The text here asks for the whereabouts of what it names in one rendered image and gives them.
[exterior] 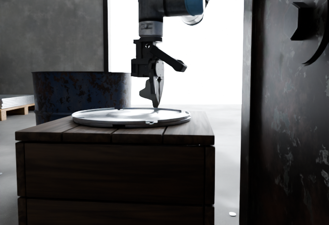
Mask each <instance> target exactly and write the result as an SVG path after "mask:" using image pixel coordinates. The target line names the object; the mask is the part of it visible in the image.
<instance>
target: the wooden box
mask: <svg viewBox="0 0 329 225"><path fill-rule="evenodd" d="M188 112H189V113H190V115H191V120H190V121H188V122H185V123H182V124H177V125H171V126H162V127H150V128H121V127H122V126H118V128H104V127H93V126H86V125H81V124H78V123H75V122H74V120H73V119H72V117H71V116H67V117H64V118H60V119H57V120H54V121H50V122H47V123H43V124H40V125H36V126H33V127H29V128H26V129H22V130H19V131H15V140H19V142H16V143H15V148H16V172H17V195H18V196H20V197H19V198H18V222H19V225H214V204H215V135H214V133H213V130H212V127H211V125H210V122H209V120H208V117H207V114H206V112H205V111H188Z"/></svg>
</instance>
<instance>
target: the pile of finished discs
mask: <svg viewBox="0 0 329 225"><path fill-rule="evenodd" d="M190 120H191V115H190V117H189V118H187V119H184V120H180V121H174V122H167V123H156V124H153V123H152V122H147V123H150V124H135V125H114V124H95V123H86V122H80V121H76V120H74V122H75V123H78V124H81V125H86V126H93V127H104V128H118V126H122V127H121V128H150V127H162V126H171V125H177V124H182V123H185V122H188V121H190Z"/></svg>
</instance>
